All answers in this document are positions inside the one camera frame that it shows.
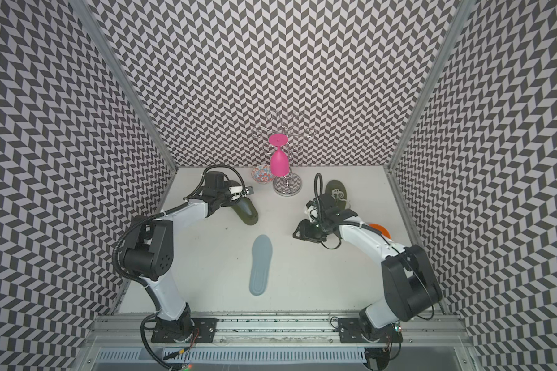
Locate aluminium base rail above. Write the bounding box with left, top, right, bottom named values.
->
left=80, top=312, right=474, bottom=349

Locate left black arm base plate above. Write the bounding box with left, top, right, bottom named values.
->
left=151, top=318, right=218, bottom=344

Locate grey-blue insole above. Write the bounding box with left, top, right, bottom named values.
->
left=249, top=235, right=273, bottom=296

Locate olive green shoe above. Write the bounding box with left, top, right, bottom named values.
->
left=231, top=197, right=258, bottom=226
left=326, top=179, right=351, bottom=210

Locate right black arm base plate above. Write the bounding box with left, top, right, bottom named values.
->
left=337, top=318, right=403, bottom=344

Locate colourful patterned small bowl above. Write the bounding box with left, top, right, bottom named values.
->
left=251, top=165, right=275, bottom=185

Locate pink plastic wine glass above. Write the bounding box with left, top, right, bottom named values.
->
left=269, top=133, right=289, bottom=177

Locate white slotted cable duct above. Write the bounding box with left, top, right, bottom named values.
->
left=94, top=347, right=368, bottom=364

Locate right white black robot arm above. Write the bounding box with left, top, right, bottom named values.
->
left=292, top=173, right=443, bottom=344

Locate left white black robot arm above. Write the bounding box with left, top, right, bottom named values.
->
left=112, top=165, right=258, bottom=343

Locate orange plastic bowl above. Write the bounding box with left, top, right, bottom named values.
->
left=369, top=224, right=391, bottom=239

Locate clear glass holder stand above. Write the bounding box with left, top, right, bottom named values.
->
left=253, top=109, right=313, bottom=197

